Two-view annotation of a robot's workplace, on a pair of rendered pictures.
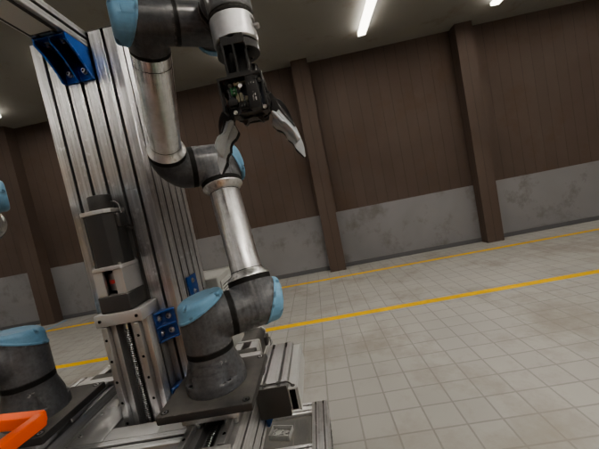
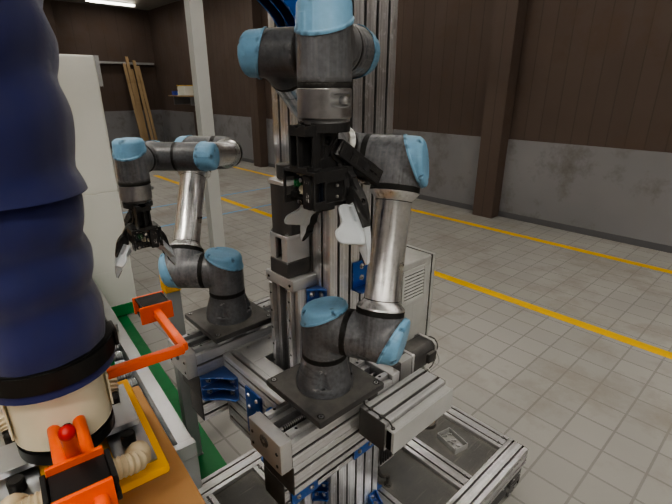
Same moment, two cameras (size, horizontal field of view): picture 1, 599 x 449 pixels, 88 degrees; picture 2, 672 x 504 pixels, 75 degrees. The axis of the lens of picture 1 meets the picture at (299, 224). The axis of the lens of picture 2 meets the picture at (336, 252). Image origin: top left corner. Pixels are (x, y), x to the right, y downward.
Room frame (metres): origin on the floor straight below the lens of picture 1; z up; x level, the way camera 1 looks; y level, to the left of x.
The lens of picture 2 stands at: (0.10, -0.41, 1.76)
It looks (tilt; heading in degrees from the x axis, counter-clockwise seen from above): 20 degrees down; 44
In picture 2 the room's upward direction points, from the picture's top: straight up
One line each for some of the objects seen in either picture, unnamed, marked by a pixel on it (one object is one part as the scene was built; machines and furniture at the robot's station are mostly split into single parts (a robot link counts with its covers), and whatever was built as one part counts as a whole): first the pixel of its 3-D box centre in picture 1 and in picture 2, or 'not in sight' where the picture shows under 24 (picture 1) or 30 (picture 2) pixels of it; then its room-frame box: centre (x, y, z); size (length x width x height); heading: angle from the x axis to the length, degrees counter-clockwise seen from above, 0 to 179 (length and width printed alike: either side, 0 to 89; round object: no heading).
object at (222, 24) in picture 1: (236, 36); (326, 106); (0.55, 0.04, 1.74); 0.08 x 0.08 x 0.05
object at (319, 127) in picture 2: (244, 83); (321, 165); (0.54, 0.04, 1.66); 0.09 x 0.08 x 0.12; 177
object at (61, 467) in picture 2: not in sight; (81, 487); (0.19, 0.23, 1.18); 0.10 x 0.08 x 0.06; 171
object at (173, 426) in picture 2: not in sight; (114, 331); (0.77, 1.95, 0.50); 2.31 x 0.05 x 0.19; 82
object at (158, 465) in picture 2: not in sight; (121, 423); (0.32, 0.46, 1.08); 0.34 x 0.10 x 0.05; 81
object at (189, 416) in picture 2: not in sight; (183, 371); (0.85, 1.34, 0.50); 0.07 x 0.07 x 1.00; 82
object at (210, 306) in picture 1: (206, 318); (326, 326); (0.78, 0.28, 1.20); 0.13 x 0.12 x 0.14; 113
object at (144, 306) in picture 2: not in sight; (152, 307); (0.53, 0.73, 1.18); 0.09 x 0.08 x 0.05; 171
